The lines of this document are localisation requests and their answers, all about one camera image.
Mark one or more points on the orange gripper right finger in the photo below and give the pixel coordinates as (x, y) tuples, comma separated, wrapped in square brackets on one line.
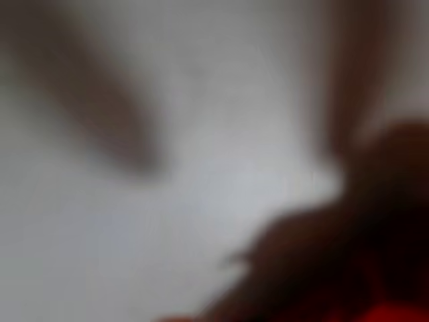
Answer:
[(395, 315)]

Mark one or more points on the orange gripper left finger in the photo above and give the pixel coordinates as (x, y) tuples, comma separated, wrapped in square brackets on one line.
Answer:
[(177, 319)]

